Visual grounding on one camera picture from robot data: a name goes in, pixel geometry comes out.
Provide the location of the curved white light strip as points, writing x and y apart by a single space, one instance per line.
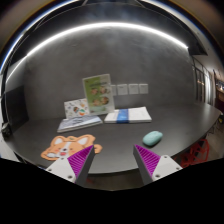
100 25

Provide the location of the white wall plate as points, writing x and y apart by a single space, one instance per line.
114 90
143 88
133 89
122 89

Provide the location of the orange corgi-shaped mouse pad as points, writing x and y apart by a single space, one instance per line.
63 146

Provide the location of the grey striped flat book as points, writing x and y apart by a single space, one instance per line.
78 123

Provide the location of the white book with blue band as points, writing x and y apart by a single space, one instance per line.
140 115

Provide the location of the green standing picture sign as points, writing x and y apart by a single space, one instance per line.
98 95

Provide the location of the mint green computer mouse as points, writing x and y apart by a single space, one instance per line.
152 138

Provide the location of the small white illustrated card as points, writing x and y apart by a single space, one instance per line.
74 108

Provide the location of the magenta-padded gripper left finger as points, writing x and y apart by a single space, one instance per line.
63 167

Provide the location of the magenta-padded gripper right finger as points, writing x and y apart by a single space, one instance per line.
163 166

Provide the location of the small dark desk device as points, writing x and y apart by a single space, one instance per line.
6 130

